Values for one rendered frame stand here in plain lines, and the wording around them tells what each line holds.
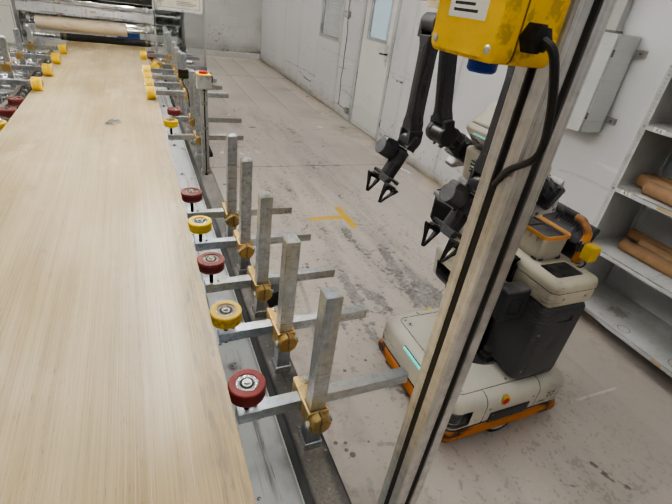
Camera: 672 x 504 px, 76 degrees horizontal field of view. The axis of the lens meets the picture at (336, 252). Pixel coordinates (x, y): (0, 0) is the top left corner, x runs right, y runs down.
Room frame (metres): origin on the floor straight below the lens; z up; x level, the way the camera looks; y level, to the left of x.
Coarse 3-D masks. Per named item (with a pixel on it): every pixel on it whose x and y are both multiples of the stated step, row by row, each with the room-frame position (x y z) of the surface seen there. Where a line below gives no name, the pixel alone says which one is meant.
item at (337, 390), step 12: (384, 372) 0.80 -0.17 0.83; (396, 372) 0.81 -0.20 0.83; (336, 384) 0.74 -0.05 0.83; (348, 384) 0.74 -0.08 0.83; (360, 384) 0.75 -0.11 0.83; (372, 384) 0.76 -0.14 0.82; (384, 384) 0.77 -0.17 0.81; (396, 384) 0.79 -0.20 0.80; (276, 396) 0.68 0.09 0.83; (288, 396) 0.68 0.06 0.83; (336, 396) 0.72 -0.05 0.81; (348, 396) 0.73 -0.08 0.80; (240, 408) 0.63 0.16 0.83; (252, 408) 0.63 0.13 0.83; (264, 408) 0.64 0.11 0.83; (276, 408) 0.65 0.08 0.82; (288, 408) 0.66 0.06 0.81; (240, 420) 0.61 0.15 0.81; (252, 420) 0.62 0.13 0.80
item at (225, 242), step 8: (288, 232) 1.46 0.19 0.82; (296, 232) 1.47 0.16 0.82; (304, 232) 1.48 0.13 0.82; (208, 240) 1.32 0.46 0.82; (216, 240) 1.32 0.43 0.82; (224, 240) 1.33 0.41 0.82; (232, 240) 1.34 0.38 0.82; (272, 240) 1.41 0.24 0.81; (280, 240) 1.42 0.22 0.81; (304, 240) 1.46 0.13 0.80; (200, 248) 1.29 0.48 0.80; (208, 248) 1.30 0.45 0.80; (216, 248) 1.31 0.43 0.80
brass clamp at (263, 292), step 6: (252, 270) 1.16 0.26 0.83; (252, 276) 1.13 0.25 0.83; (252, 282) 1.11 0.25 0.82; (252, 288) 1.11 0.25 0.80; (258, 288) 1.08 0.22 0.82; (264, 288) 1.08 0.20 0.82; (270, 288) 1.10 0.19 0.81; (258, 294) 1.06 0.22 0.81; (264, 294) 1.08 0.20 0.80; (270, 294) 1.08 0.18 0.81; (264, 300) 1.07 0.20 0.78
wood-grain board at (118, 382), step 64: (64, 64) 3.47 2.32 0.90; (128, 64) 3.85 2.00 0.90; (64, 128) 2.03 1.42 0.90; (128, 128) 2.18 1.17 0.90; (0, 192) 1.30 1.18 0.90; (64, 192) 1.37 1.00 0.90; (128, 192) 1.45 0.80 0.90; (0, 256) 0.94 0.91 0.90; (64, 256) 0.99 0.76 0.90; (128, 256) 1.03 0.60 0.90; (192, 256) 1.08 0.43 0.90; (0, 320) 0.71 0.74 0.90; (64, 320) 0.74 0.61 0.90; (128, 320) 0.77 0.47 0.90; (192, 320) 0.80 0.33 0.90; (0, 384) 0.54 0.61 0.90; (64, 384) 0.56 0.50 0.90; (128, 384) 0.59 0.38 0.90; (192, 384) 0.61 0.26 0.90; (0, 448) 0.42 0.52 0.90; (64, 448) 0.44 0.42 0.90; (128, 448) 0.45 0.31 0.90; (192, 448) 0.47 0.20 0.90
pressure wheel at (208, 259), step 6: (210, 252) 1.11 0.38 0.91; (216, 252) 1.12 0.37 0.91; (198, 258) 1.07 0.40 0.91; (204, 258) 1.08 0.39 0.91; (210, 258) 1.07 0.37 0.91; (216, 258) 1.09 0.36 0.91; (222, 258) 1.09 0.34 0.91; (198, 264) 1.05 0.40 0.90; (204, 264) 1.04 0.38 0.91; (210, 264) 1.05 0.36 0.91; (216, 264) 1.05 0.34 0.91; (222, 264) 1.07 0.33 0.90; (204, 270) 1.04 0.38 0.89; (210, 270) 1.04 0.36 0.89; (216, 270) 1.05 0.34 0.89; (222, 270) 1.07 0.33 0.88; (210, 276) 1.07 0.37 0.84; (210, 282) 1.07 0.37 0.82
